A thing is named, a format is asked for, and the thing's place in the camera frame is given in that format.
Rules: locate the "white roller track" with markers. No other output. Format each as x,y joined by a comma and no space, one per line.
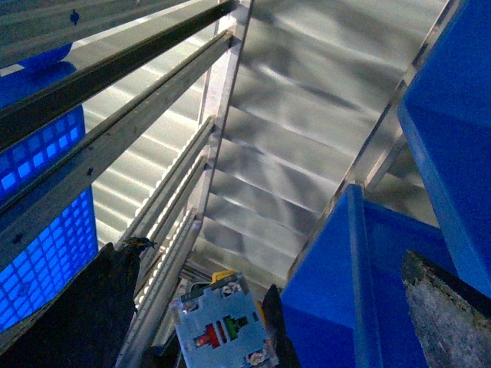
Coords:
164,219

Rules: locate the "blue bin far right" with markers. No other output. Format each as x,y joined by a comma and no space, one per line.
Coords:
445,116

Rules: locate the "upper shelf blue crate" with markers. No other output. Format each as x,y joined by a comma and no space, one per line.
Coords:
56,238

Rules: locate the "empty blue target bin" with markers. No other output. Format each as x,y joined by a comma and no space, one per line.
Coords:
345,305

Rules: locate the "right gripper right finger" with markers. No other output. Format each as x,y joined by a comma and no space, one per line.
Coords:
451,318

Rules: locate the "yellow push button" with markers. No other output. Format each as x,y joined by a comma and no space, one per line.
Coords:
220,325

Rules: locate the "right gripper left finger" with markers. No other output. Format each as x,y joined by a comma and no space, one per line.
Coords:
86,324

